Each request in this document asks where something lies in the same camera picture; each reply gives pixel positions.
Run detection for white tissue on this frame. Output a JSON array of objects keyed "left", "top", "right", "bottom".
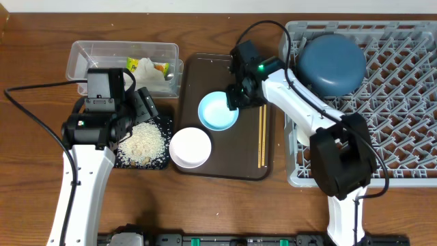
[{"left": 131, "top": 70, "right": 171, "bottom": 93}]

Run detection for rice food scraps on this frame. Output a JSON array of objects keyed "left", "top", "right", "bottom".
[{"left": 117, "top": 122, "right": 166, "bottom": 169}]

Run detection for yellow green snack wrapper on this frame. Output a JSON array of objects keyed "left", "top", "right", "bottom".
[{"left": 126, "top": 57, "right": 169, "bottom": 77}]

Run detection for light blue bowl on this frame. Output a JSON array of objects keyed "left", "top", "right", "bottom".
[{"left": 197, "top": 91, "right": 239, "bottom": 131}]

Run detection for dark blue plate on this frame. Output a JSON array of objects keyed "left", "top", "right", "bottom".
[{"left": 296, "top": 34, "right": 366, "bottom": 97}]

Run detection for white cup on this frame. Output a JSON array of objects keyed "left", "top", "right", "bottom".
[{"left": 295, "top": 125, "right": 310, "bottom": 146}]

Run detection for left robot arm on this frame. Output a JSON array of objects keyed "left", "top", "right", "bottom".
[{"left": 48, "top": 68, "right": 158, "bottom": 245}]

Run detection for clear plastic waste bin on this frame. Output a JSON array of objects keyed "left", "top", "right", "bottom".
[{"left": 66, "top": 40, "right": 184, "bottom": 98}]

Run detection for grey dishwasher rack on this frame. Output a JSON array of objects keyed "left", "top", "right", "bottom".
[{"left": 279, "top": 20, "right": 436, "bottom": 187}]

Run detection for black plastic tray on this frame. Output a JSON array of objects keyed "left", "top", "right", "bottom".
[{"left": 114, "top": 104, "right": 174, "bottom": 170}]

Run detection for right wooden chopstick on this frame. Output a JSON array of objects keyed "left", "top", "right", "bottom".
[{"left": 261, "top": 105, "right": 267, "bottom": 167}]

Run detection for wooden chopstick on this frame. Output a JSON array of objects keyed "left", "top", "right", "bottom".
[
  {"left": 257, "top": 106, "right": 263, "bottom": 168},
  {"left": 261, "top": 105, "right": 267, "bottom": 167}
]

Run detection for left wooden chopstick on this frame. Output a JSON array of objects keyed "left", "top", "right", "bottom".
[{"left": 257, "top": 106, "right": 263, "bottom": 168}]

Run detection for white pink bowl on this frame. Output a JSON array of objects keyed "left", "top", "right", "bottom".
[{"left": 169, "top": 127, "right": 212, "bottom": 169}]

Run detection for brown serving tray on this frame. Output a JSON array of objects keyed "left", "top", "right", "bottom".
[{"left": 176, "top": 53, "right": 274, "bottom": 181}]

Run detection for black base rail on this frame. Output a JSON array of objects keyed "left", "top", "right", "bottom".
[{"left": 97, "top": 223, "right": 411, "bottom": 246}]

